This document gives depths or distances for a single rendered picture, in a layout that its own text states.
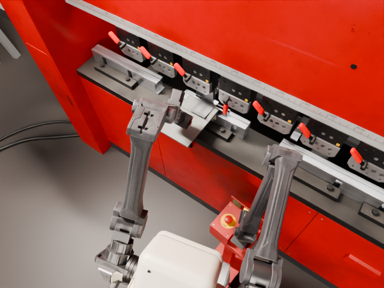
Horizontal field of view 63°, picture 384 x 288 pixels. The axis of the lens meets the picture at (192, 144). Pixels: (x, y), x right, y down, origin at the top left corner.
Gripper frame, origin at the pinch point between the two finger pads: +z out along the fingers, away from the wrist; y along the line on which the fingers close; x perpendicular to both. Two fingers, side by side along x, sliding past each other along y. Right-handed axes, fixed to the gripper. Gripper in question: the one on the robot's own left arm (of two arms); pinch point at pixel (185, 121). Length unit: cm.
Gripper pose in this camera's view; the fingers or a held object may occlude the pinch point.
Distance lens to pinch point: 146.8
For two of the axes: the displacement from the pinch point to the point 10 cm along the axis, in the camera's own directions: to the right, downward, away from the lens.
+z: 3.1, 1.2, 9.4
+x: -4.8, 8.8, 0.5
